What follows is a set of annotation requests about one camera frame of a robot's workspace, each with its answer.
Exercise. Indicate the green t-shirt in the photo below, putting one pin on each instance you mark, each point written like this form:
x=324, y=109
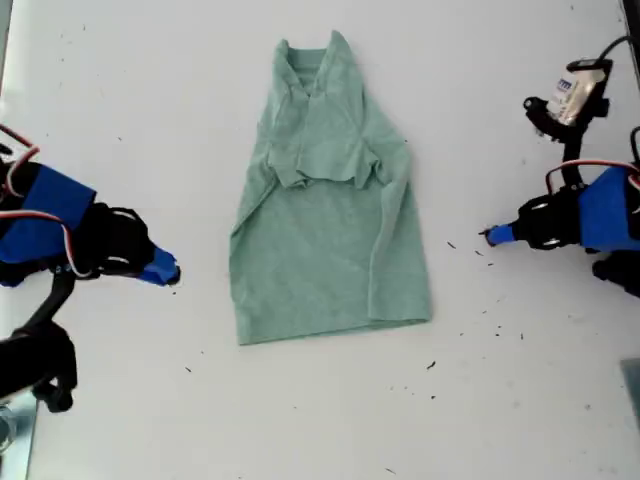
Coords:
x=320, y=250

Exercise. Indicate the large shiny steel plate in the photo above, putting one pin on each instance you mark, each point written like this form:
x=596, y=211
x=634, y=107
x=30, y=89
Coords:
x=17, y=440

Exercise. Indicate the black camera box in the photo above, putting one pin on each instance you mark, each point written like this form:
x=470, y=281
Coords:
x=45, y=355
x=575, y=90

